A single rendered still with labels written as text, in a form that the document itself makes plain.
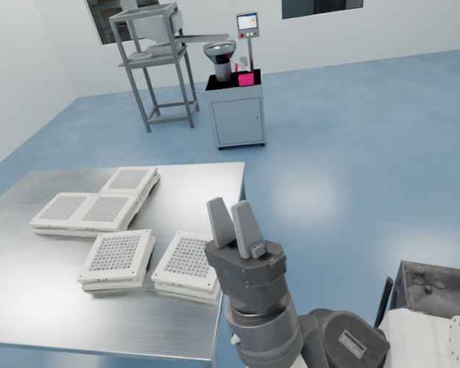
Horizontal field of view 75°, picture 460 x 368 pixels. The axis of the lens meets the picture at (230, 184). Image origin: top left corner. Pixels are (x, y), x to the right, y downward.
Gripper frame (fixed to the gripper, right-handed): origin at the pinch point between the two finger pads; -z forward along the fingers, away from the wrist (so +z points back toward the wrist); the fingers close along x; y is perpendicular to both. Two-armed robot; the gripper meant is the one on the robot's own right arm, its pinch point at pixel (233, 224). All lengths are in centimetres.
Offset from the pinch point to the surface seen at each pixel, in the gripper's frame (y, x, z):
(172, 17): -184, -308, -130
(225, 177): -69, -111, 22
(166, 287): -8, -76, 43
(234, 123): -189, -254, 5
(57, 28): -125, -611, -235
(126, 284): 2, -88, 39
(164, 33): -176, -324, -118
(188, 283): -14, -66, 41
